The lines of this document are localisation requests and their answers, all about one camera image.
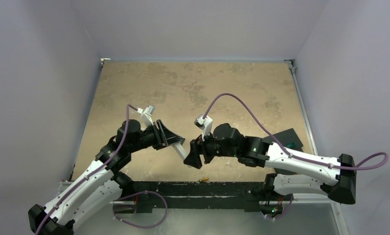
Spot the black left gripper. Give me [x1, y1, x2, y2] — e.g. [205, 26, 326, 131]
[128, 119, 182, 153]

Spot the white air conditioner remote control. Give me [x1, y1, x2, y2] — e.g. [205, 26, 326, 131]
[172, 143, 187, 161]

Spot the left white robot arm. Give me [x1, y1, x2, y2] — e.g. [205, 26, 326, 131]
[28, 119, 184, 235]

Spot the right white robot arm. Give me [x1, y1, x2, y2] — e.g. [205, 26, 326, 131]
[184, 123, 357, 205]

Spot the gold battery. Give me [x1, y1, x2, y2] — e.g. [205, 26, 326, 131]
[198, 177, 209, 182]

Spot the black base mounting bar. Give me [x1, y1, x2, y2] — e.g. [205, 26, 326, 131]
[122, 181, 268, 212]

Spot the black foam pad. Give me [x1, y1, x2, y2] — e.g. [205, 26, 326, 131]
[265, 128, 304, 175]

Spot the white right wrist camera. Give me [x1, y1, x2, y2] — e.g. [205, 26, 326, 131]
[194, 115, 213, 141]

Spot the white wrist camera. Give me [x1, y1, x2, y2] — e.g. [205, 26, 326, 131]
[194, 115, 213, 141]
[137, 105, 156, 127]

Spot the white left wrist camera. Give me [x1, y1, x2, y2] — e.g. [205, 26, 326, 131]
[137, 105, 156, 127]

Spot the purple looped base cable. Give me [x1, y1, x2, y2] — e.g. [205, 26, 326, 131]
[112, 190, 168, 230]

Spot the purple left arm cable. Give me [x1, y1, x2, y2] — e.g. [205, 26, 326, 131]
[34, 104, 140, 235]

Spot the green handled screwdriver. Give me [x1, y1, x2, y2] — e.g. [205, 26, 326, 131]
[286, 142, 296, 148]

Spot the aluminium frame rail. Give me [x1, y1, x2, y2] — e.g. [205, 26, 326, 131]
[284, 59, 318, 155]

